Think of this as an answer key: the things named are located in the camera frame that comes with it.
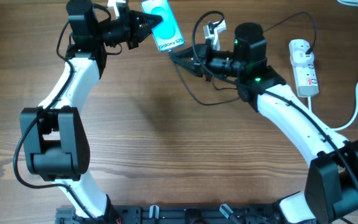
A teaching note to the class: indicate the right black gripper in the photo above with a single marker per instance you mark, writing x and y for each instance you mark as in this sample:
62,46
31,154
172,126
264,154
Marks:
202,60

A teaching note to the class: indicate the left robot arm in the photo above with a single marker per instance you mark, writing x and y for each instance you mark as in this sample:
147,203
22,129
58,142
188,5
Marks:
53,137

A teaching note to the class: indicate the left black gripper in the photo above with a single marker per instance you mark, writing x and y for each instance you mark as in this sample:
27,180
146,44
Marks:
130,28

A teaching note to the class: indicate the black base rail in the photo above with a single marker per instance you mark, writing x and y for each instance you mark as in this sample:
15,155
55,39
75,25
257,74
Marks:
255,213

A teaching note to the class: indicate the teal Galaxy smartphone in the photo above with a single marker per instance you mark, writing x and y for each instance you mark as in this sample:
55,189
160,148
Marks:
167,34

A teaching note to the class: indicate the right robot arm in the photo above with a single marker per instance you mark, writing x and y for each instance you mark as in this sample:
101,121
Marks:
331,190

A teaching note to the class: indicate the white power strip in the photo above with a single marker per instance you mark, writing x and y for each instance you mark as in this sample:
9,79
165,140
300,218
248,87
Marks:
305,76

